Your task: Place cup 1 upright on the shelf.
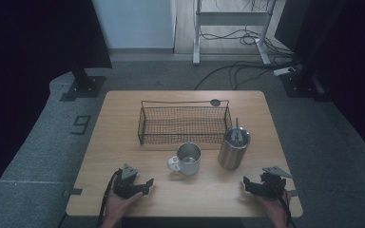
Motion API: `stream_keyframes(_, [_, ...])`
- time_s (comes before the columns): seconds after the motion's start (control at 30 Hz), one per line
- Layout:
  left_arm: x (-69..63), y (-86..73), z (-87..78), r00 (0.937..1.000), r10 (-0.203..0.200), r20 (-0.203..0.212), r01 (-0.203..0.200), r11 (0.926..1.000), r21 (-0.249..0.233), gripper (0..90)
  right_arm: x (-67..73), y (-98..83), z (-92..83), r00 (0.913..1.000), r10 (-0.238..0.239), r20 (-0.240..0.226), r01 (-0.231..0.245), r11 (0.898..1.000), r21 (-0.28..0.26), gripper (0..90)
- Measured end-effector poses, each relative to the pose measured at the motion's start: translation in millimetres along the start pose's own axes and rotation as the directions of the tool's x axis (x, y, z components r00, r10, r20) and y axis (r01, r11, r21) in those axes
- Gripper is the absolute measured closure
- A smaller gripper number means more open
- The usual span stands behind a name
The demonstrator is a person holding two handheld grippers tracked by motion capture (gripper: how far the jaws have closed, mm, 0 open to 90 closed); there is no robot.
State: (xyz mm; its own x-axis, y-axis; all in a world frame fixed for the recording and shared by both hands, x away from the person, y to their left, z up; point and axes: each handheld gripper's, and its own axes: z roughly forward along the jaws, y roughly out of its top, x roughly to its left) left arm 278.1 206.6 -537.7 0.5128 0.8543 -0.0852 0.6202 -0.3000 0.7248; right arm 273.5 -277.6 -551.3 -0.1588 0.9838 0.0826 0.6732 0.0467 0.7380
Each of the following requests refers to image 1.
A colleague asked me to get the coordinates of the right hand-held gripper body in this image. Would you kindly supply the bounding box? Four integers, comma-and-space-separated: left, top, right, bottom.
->
256, 165, 294, 200

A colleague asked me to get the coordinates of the left hand-held gripper black cable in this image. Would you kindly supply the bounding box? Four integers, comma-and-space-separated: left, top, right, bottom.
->
96, 168, 124, 228

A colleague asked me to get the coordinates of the long black floor cable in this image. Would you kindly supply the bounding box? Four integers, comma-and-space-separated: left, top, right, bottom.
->
193, 61, 300, 91

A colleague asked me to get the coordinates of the person's left hand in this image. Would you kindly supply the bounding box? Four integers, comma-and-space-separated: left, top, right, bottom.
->
102, 189, 144, 226

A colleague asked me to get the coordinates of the person's right hand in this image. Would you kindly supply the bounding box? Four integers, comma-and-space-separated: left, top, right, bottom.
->
254, 190, 293, 224

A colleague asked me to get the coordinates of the white desk frame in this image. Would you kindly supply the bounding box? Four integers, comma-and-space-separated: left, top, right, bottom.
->
192, 0, 278, 67

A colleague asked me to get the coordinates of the right hand-held gripper black cable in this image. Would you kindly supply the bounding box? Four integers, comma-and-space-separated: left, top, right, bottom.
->
274, 184, 298, 228

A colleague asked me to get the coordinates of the steel tumbler with straw lid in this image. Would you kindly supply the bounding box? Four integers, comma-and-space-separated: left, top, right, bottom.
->
217, 117, 252, 172

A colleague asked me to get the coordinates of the tangle of floor cables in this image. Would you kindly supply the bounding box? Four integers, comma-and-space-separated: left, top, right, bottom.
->
199, 28, 297, 62

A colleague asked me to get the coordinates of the black curtain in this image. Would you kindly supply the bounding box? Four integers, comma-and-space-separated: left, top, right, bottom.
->
0, 0, 113, 210
274, 0, 365, 169

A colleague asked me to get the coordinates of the black stand with base plate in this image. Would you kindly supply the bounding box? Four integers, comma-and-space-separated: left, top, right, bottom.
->
279, 0, 350, 100
59, 67, 107, 103

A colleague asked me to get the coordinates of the white power strip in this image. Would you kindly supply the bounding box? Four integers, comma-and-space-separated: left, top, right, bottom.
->
272, 66, 297, 77

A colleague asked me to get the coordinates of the steel mug with white handle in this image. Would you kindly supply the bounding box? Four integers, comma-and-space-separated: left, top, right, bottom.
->
166, 142, 202, 177

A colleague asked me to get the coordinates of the dark wire mesh basket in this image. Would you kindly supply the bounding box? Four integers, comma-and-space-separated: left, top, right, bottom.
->
137, 99, 235, 146

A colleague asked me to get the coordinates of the hand-held gripper black cable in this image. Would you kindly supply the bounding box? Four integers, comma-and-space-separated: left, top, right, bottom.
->
96, 168, 124, 228
274, 184, 298, 228

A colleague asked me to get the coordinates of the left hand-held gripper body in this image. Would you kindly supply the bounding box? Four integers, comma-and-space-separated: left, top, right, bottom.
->
111, 162, 141, 200

